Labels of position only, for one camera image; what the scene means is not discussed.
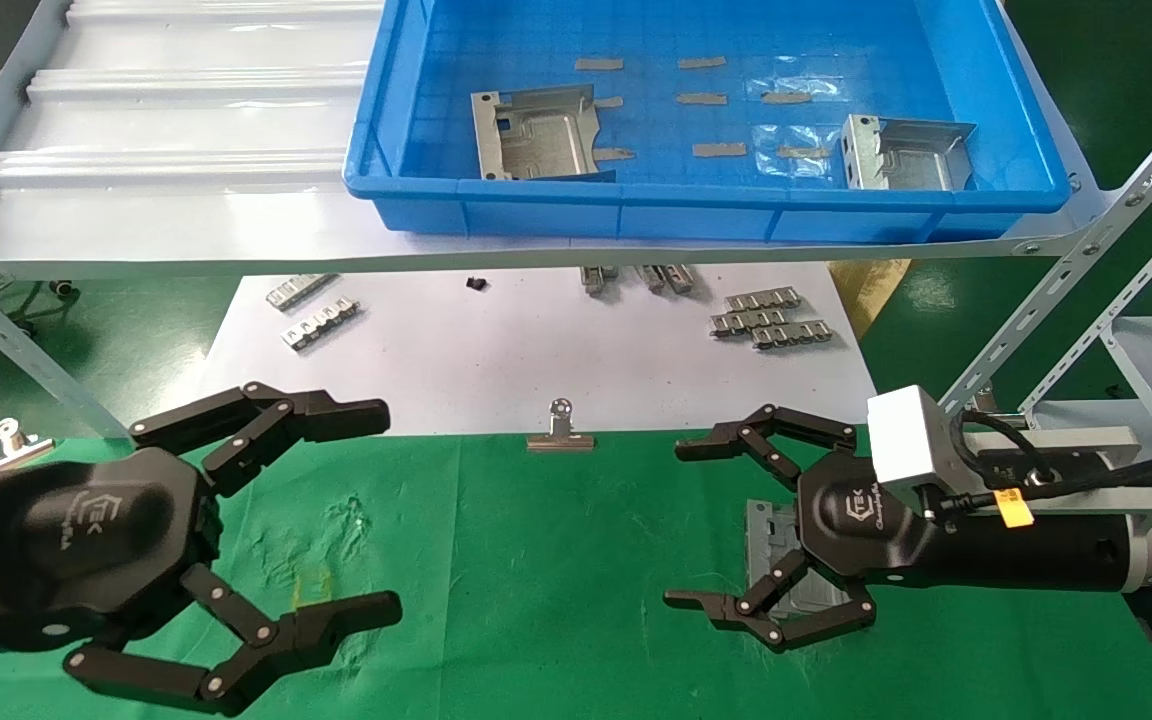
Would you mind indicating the curved-edge stamped sheet metal part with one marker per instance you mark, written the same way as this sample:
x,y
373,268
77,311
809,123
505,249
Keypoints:
x,y
771,530

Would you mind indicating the white paper sheet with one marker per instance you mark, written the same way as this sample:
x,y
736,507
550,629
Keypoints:
x,y
496,350

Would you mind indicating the flat stamped sheet metal part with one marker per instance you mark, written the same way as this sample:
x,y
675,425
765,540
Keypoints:
x,y
546,135

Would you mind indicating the silver binder clip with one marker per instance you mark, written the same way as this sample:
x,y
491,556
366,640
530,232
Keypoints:
x,y
11,440
991,405
561,441

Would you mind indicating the clear plastic film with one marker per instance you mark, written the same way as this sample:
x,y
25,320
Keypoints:
x,y
786,168
806,84

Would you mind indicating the slotted grey angle strut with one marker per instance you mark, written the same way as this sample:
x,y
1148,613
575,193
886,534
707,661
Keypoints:
x,y
1066,265
16,345
1126,300

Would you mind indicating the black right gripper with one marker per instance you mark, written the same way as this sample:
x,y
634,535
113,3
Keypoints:
x,y
861,525

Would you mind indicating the blue plastic bin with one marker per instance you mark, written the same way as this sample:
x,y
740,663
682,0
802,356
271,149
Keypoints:
x,y
536,215

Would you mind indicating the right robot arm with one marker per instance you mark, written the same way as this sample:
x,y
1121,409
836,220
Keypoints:
x,y
1036,550

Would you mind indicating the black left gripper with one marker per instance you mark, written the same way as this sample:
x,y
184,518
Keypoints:
x,y
86,530

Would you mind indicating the box-shaped sheet metal part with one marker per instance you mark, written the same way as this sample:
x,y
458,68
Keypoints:
x,y
921,165

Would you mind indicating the green table cloth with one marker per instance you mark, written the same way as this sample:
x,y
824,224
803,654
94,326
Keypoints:
x,y
556,560

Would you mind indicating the black caster wheel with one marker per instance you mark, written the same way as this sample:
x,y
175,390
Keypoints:
x,y
62,290

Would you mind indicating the small metal bracket strip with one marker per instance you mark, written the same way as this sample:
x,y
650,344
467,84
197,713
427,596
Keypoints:
x,y
680,279
594,280
791,335
321,325
746,322
301,291
652,278
763,299

